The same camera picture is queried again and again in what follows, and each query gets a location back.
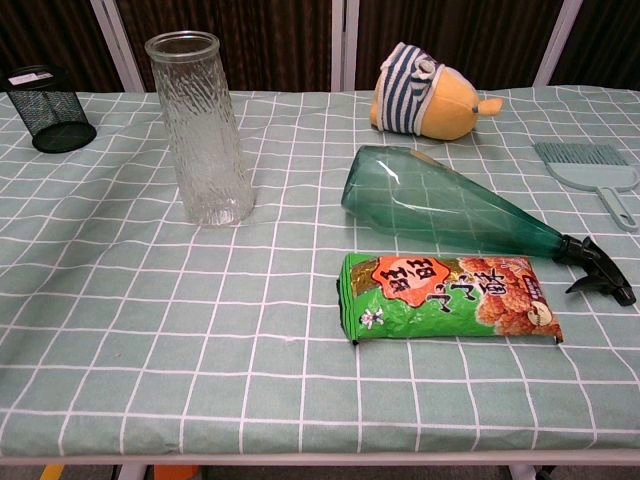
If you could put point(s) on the orange object under table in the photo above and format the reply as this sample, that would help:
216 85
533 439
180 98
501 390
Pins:
175 472

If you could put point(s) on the green plastic spray bottle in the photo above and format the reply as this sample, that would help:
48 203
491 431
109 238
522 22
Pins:
425 200

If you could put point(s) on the teal small brush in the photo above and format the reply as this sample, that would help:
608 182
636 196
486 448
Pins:
575 152

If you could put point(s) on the green snack bag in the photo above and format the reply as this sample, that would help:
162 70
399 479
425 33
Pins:
440 305

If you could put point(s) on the yellow plush toy striped hat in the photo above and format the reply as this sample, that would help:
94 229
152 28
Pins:
440 110

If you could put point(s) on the black mesh pen holder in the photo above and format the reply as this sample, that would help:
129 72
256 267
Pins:
50 112

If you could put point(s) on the clear textured glass vase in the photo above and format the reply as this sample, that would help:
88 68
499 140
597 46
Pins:
200 130

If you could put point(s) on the grey-green small dustpan brush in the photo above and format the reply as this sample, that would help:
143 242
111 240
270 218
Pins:
595 180

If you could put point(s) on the white metal frame post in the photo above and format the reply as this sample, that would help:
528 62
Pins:
117 45
344 45
557 42

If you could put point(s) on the green checkered tablecloth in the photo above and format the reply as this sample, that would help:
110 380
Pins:
300 380

